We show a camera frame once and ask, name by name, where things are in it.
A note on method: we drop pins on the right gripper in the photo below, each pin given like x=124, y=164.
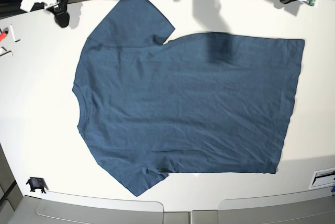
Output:
x=59, y=10

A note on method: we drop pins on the blue T-shirt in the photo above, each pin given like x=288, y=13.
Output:
x=202, y=103

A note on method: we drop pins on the black hex key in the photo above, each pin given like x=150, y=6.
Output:
x=15, y=39

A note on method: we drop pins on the silver hex key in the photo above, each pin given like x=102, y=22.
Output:
x=4, y=51

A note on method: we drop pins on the white label plate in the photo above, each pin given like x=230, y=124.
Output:
x=322, y=178

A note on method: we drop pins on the grey left chair back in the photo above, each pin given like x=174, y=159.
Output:
x=35, y=210

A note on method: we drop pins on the grey chair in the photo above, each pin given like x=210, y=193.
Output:
x=314, y=206
x=35, y=210

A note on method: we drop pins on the grey right chair back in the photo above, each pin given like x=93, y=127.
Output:
x=314, y=206

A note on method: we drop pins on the red handled tool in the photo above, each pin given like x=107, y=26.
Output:
x=3, y=33

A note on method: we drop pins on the black table clamp bracket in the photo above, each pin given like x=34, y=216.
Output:
x=37, y=183

